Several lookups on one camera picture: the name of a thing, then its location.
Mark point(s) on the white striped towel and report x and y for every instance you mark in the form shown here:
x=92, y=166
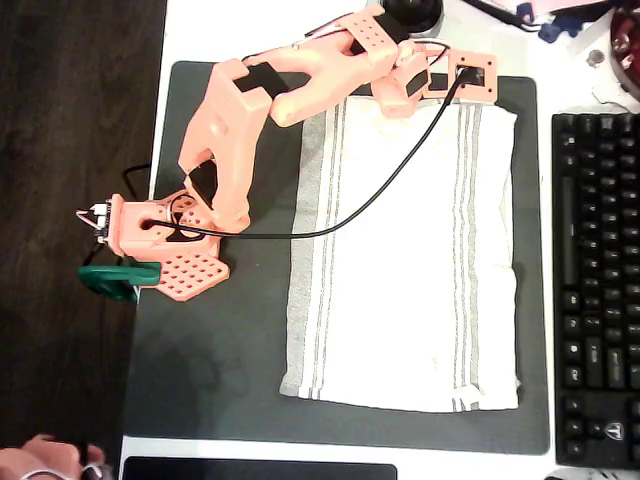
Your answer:
x=400, y=280

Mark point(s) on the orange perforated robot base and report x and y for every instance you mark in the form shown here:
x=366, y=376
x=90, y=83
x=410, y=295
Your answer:
x=192, y=277

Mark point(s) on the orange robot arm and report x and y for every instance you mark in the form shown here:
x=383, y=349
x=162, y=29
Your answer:
x=230, y=130

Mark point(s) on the person's hand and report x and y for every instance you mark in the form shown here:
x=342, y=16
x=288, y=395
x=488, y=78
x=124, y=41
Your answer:
x=40, y=457

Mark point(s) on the black dome on clear base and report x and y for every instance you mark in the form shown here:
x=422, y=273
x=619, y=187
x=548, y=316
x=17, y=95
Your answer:
x=425, y=12

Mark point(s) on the small blue connector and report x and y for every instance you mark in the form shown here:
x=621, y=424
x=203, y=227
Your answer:
x=524, y=11

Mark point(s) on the large blue connector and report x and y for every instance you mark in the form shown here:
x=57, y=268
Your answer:
x=555, y=30

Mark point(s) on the pink paper sheet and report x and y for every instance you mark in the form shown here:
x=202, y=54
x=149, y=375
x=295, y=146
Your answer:
x=560, y=4

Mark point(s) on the small round coin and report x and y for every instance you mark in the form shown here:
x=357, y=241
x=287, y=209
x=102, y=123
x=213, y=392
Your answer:
x=595, y=57

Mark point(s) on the red round container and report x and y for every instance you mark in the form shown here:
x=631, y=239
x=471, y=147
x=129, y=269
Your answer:
x=627, y=45

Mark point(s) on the black keyboard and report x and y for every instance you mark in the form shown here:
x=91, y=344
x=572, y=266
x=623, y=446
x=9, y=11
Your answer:
x=600, y=300

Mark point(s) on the small controller board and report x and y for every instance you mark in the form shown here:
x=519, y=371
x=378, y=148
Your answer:
x=102, y=215

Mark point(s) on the dark grey desk mat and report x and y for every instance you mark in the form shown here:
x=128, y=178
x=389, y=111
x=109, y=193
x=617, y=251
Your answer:
x=200, y=350

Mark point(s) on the green table clamp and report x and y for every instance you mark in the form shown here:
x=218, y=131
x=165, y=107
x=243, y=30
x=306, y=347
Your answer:
x=112, y=280

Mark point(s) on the black flat pad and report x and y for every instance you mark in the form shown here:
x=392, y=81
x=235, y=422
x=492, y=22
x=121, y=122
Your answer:
x=250, y=471

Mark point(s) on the orange square camera mount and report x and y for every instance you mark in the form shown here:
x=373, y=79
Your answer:
x=490, y=75

